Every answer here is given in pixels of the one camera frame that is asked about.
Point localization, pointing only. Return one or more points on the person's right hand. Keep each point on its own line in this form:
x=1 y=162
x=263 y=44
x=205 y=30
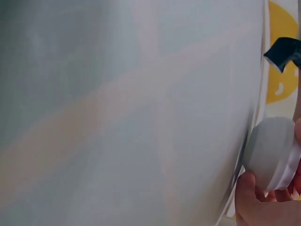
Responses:
x=249 y=207

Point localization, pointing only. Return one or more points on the black angular flat piece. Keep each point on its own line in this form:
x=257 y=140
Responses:
x=283 y=53

